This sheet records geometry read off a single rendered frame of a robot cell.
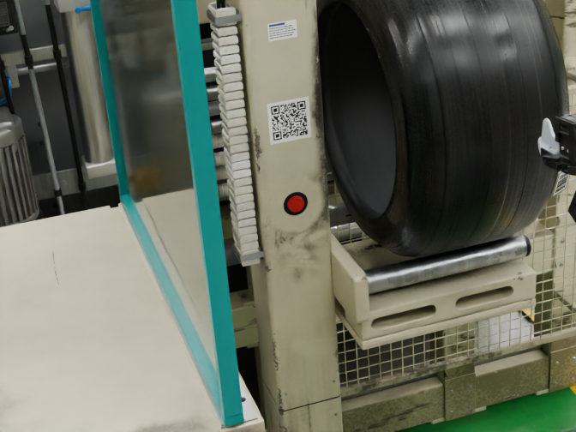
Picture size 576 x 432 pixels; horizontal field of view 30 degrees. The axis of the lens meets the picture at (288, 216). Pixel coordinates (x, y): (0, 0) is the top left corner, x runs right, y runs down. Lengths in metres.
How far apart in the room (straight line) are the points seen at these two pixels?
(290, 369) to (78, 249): 0.78
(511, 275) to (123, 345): 1.05
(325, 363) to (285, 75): 0.60
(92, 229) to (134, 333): 0.28
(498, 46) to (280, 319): 0.65
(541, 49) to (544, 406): 1.56
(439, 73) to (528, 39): 0.17
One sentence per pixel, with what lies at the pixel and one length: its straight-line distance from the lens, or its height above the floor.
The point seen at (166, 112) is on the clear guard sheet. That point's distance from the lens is 1.02.
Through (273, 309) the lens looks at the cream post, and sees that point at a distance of 2.00.
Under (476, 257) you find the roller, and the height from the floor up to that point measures 0.91.
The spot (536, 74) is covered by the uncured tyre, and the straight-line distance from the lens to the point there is 1.81.
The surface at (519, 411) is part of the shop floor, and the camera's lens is 3.15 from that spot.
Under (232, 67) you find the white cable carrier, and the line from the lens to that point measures 1.80.
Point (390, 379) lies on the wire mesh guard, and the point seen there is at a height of 0.32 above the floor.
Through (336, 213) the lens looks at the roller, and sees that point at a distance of 2.20.
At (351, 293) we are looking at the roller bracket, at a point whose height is 0.91.
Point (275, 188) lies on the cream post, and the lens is 1.89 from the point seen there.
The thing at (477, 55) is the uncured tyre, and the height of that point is 1.34.
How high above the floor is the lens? 1.90
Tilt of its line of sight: 27 degrees down
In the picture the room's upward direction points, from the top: 5 degrees counter-clockwise
